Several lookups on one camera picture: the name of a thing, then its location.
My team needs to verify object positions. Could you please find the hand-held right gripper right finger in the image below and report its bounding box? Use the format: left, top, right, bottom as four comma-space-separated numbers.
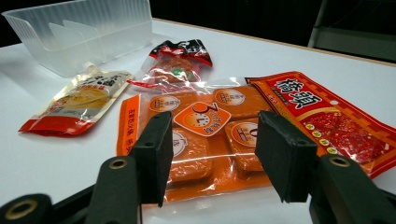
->
255, 110, 318, 203

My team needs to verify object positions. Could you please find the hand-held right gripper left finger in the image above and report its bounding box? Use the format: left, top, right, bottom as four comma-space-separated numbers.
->
129, 111, 175, 208

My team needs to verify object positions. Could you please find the orange dried tofu packet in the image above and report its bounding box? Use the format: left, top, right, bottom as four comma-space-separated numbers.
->
116, 78, 275, 203

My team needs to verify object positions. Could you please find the red spicy snack packet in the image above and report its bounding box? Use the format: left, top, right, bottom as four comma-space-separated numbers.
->
245, 71, 396, 180

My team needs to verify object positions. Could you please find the red and black snack packet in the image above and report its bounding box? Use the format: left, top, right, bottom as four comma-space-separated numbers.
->
127, 39, 214, 92

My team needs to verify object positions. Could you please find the clear plastic storage bin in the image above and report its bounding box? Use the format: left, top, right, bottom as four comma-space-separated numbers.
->
1, 0, 153, 78

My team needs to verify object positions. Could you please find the white and red spout pouch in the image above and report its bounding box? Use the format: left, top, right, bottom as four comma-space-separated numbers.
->
18, 63, 134, 137

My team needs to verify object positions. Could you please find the grey metal stand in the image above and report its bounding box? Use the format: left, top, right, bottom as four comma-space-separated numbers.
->
307, 0, 396, 63

